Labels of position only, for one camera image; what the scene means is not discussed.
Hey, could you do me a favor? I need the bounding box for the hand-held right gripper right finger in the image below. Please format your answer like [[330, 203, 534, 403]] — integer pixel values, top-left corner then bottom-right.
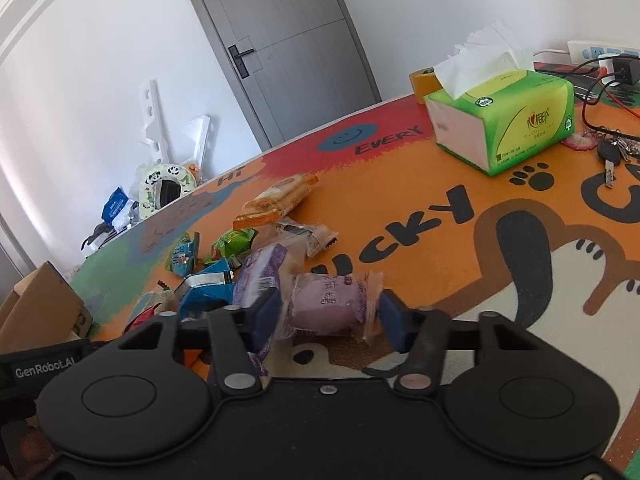
[[379, 289, 540, 396]]

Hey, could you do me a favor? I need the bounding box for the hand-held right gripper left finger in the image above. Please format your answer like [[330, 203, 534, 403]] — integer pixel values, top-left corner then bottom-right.
[[116, 289, 283, 396]]

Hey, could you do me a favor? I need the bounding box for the purple snack packet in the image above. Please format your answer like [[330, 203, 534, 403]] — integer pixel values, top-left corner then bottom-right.
[[231, 243, 307, 378], [280, 270, 388, 346]]

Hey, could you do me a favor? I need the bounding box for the blue and silver snack packet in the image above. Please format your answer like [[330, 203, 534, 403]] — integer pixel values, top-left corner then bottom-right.
[[174, 257, 241, 322]]

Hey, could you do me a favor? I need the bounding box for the cardboard box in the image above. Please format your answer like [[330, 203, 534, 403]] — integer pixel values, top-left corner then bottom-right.
[[0, 261, 94, 356]]

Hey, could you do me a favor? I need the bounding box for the red snack packet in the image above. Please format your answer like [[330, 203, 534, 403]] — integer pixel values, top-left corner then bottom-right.
[[122, 305, 161, 335]]

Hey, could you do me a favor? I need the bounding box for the colourful printed table mat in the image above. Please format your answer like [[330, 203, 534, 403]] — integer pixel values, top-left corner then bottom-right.
[[70, 62, 640, 480]]

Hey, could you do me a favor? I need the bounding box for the clear wrapped snack packet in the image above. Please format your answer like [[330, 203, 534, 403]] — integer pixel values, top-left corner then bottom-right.
[[272, 217, 338, 260]]

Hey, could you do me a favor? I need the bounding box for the green and blue snack packet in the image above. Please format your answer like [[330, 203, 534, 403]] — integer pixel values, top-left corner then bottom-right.
[[166, 232, 201, 277]]

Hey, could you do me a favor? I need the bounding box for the beige snack packet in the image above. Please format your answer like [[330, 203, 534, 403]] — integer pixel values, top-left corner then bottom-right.
[[149, 291, 179, 312]]

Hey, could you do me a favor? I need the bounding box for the long orange snack packet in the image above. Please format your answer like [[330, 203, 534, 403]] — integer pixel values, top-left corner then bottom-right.
[[233, 173, 320, 231]]

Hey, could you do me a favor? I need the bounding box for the black metal rack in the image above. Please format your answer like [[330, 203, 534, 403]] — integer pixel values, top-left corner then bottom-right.
[[81, 221, 117, 252]]

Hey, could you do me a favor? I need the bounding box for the blue plastic bag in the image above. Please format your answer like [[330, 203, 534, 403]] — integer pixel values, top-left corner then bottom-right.
[[102, 187, 131, 224]]

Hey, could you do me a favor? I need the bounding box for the white board with holes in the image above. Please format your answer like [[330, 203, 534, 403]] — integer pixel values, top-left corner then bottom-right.
[[139, 79, 174, 159]]

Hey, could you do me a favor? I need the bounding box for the green tissue box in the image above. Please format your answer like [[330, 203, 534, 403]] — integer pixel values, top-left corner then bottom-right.
[[424, 18, 576, 177]]

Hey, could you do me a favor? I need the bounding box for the yellow tape roll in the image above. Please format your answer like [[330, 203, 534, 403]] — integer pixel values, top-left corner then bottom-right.
[[409, 66, 440, 105]]

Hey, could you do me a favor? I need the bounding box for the grey door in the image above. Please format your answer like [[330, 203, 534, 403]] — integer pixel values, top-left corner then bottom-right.
[[172, 0, 383, 153]]

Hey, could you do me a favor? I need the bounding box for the bunch of keys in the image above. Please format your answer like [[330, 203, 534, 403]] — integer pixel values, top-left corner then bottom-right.
[[596, 136, 640, 189]]

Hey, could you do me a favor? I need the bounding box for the white power strip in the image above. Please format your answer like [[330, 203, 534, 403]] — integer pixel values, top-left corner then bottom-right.
[[567, 39, 640, 66]]

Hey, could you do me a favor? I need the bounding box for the white plug adapter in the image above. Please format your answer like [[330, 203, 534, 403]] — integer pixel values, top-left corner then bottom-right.
[[599, 54, 621, 86]]

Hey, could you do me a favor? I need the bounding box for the black plug adapter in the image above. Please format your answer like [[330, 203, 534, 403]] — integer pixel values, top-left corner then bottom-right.
[[612, 56, 640, 86]]

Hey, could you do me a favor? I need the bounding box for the panda print swim ring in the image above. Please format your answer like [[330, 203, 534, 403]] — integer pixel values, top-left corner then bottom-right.
[[137, 162, 199, 219]]

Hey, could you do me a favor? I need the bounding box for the white bracket board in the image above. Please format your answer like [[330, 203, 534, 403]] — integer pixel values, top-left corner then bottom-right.
[[181, 115, 211, 172]]

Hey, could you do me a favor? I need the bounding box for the pink keychain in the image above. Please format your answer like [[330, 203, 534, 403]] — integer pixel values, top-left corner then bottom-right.
[[562, 132, 597, 152]]

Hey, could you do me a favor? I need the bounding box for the black door handle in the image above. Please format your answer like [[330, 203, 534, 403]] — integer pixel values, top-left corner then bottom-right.
[[228, 45, 256, 79]]

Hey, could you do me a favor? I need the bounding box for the black cable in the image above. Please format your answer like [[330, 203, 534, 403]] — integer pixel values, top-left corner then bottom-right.
[[567, 57, 640, 135]]

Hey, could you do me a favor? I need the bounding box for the red cable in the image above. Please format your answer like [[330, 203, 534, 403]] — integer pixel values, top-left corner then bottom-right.
[[607, 91, 640, 121]]

